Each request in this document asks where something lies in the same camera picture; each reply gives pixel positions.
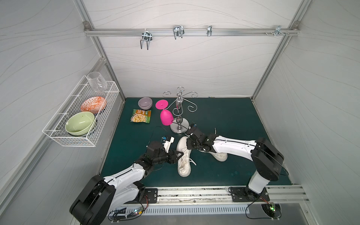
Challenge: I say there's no white knit sneaker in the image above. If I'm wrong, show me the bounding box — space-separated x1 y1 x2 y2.
176 136 191 177
199 150 228 162

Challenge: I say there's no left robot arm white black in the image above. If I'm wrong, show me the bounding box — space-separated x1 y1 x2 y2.
69 141 184 225

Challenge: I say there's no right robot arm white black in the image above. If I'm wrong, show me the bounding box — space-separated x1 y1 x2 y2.
179 124 284 195

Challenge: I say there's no chrome glass holder stand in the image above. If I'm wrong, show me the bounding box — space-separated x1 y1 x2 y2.
165 86 198 135

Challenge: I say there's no green dark table mat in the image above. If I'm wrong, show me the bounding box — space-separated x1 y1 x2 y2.
100 97 292 188

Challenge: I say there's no pink plastic wine glass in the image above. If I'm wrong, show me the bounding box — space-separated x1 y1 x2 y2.
155 99 173 126

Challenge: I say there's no green snack packet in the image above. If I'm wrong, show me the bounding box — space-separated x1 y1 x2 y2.
130 109 152 124

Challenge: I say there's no lilac ceramic bowl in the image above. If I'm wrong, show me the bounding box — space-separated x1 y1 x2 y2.
138 97 153 111

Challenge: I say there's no orange patterned bowl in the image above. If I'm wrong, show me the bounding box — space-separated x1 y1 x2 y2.
80 96 107 114

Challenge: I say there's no green ceramic bowl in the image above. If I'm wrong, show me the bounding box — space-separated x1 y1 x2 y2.
65 112 95 137

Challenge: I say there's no clear drinking glass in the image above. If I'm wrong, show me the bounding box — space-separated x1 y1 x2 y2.
86 72 107 92

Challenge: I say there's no metal double hook middle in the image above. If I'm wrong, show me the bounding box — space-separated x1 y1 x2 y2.
172 25 185 40

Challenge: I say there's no metal double hook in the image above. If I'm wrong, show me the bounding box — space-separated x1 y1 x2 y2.
172 25 185 40
140 31 152 50

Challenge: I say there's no small metal hook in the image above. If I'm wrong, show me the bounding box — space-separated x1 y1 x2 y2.
207 25 212 37

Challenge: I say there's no metal double hook left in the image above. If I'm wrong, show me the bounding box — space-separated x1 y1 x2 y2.
140 31 152 50

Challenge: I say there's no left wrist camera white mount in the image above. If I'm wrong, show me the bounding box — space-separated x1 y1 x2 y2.
162 136 174 153

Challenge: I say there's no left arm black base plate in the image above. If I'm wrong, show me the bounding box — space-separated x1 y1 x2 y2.
129 188 158 205

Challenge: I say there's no black cable bundle left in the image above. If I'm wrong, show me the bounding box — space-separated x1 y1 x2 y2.
107 196 150 223

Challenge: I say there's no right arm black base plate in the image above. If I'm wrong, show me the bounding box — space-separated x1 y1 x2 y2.
228 187 270 203

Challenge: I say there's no white wire wall basket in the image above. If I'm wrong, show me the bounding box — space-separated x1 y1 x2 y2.
42 77 119 147

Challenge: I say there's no black cable right base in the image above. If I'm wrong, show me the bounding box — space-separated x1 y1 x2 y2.
244 196 282 220

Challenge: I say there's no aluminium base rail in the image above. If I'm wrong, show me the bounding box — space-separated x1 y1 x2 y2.
150 185 310 205

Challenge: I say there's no metal hook bracket right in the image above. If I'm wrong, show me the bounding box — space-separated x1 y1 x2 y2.
264 25 290 37

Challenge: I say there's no aluminium crossbar rail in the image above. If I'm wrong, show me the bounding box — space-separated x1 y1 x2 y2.
84 22 301 38

